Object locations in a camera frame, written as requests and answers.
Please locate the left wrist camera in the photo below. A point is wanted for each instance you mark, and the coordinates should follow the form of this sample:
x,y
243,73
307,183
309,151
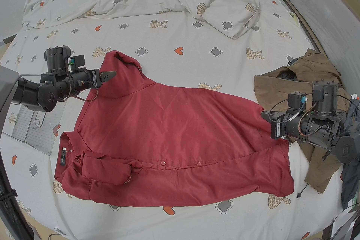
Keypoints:
x,y
76,61

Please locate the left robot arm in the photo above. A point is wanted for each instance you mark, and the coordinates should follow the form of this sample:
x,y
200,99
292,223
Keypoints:
x,y
47,98

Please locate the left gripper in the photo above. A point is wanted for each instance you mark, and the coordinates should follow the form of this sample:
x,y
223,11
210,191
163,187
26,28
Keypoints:
x,y
84,80

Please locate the brown jacket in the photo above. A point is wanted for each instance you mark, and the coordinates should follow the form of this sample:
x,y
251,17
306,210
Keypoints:
x,y
275,87

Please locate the dark grey garment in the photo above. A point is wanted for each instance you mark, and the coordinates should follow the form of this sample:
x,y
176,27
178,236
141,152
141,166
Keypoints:
x,y
350,185

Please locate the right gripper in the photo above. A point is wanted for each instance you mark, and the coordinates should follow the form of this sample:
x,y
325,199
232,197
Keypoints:
x,y
291,127

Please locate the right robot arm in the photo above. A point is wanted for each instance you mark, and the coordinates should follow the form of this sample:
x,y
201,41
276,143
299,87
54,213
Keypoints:
x,y
346,149

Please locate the clear plastic box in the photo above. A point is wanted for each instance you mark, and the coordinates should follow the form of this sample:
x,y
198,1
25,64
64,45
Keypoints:
x,y
42,134

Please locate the red shirt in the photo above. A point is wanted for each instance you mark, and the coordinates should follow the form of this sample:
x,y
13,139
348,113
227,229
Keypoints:
x,y
182,126

